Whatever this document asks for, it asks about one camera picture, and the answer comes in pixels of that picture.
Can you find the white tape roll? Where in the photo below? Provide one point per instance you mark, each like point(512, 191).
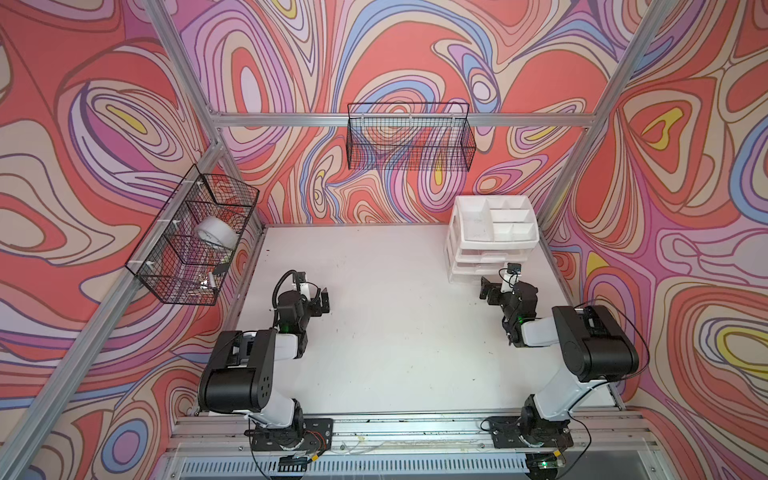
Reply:
point(217, 232)

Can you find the black wire basket left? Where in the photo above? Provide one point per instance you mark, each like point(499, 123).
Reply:
point(170, 260)

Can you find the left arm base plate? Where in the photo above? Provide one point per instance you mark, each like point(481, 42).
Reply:
point(312, 435)

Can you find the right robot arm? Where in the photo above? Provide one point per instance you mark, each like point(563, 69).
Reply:
point(593, 346)

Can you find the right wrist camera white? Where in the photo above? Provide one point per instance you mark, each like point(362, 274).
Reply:
point(510, 276)

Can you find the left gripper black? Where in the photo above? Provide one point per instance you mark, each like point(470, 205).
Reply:
point(321, 301)

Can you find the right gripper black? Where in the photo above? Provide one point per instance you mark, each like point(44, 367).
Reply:
point(492, 293)

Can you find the black clip in basket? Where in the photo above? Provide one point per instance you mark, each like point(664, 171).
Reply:
point(221, 269)

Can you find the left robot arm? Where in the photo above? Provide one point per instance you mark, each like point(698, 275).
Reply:
point(239, 377)

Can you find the black wire basket back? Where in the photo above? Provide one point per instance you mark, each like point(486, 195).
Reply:
point(410, 136)

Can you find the black wire basket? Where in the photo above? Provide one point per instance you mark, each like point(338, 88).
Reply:
point(170, 260)
point(410, 136)

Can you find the white plastic drawer organizer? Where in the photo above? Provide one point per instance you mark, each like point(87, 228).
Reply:
point(487, 232)

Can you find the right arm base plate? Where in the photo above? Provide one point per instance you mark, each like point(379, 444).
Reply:
point(516, 432)

